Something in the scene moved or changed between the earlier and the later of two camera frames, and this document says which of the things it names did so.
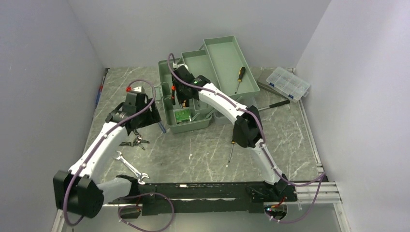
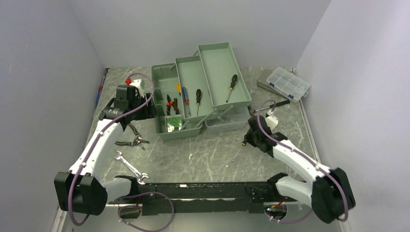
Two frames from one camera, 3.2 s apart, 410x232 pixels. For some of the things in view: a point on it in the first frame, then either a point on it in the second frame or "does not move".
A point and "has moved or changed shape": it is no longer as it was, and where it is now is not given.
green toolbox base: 179,120 has moved or changed shape
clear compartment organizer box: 288,84 does not move
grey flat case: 262,76 does not move
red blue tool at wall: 107,70 does not move
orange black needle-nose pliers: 173,90 → 174,103
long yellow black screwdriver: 232,142 → 243,144
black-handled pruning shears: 137,140 does not move
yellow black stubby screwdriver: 241,74 → 234,80
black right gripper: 181,97 → 250,139
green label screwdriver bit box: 182,116 → 173,123
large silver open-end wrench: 141,177 does not move
